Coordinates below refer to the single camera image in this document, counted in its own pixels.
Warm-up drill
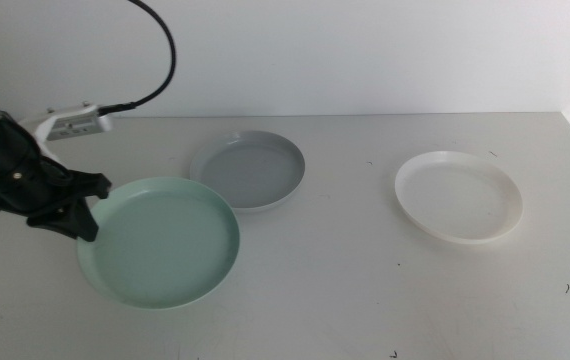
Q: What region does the pale green shallow bowl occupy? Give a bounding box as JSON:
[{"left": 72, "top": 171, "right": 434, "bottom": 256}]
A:
[{"left": 75, "top": 176, "right": 241, "bottom": 310}]

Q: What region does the grey shallow bowl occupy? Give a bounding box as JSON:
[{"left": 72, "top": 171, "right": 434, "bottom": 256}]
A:
[{"left": 188, "top": 130, "right": 306, "bottom": 214}]

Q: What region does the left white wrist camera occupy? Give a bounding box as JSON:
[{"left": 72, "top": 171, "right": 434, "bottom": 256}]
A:
[{"left": 18, "top": 101, "right": 115, "bottom": 162}]

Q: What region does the white shallow bowl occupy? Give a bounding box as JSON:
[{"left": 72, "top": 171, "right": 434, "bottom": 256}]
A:
[{"left": 394, "top": 150, "right": 524, "bottom": 245}]

